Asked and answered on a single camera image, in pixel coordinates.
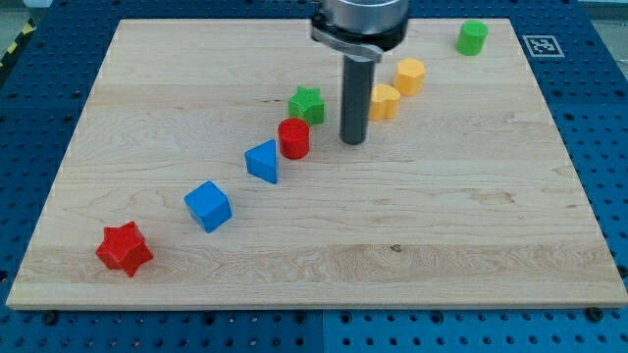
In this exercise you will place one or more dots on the green star block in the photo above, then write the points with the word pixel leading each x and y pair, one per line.
pixel 308 105

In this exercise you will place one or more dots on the red cylinder block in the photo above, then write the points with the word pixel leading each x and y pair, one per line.
pixel 294 138

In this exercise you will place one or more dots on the white fiducial marker tag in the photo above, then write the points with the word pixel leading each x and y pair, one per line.
pixel 542 46

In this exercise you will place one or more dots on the yellow black hazard tape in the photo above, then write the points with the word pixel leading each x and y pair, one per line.
pixel 17 47

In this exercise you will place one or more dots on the red star block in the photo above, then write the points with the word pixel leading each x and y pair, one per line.
pixel 124 248

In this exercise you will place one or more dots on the green cylinder block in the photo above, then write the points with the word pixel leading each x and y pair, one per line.
pixel 471 38

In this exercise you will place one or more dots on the yellow heart block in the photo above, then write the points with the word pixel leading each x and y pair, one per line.
pixel 384 102

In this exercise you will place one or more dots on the yellow hexagon block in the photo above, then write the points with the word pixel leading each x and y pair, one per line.
pixel 409 76

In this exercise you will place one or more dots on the light wooden board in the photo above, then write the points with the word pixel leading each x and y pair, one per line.
pixel 466 200

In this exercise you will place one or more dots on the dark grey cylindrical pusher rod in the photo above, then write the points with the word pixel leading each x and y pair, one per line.
pixel 357 83

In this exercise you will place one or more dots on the blue triangle block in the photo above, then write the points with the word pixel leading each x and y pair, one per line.
pixel 261 161

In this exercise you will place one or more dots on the blue cube block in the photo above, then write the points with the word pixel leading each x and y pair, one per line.
pixel 209 206

